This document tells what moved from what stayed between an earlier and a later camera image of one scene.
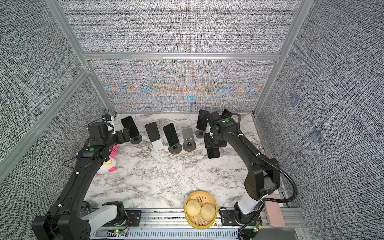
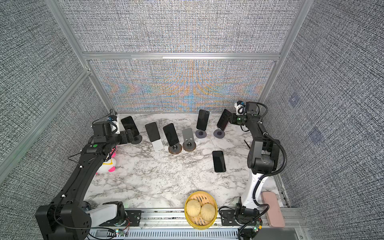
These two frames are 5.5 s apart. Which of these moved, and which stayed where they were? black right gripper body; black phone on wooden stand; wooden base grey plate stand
Moved: black right gripper body
Stayed: black phone on wooden stand; wooden base grey plate stand
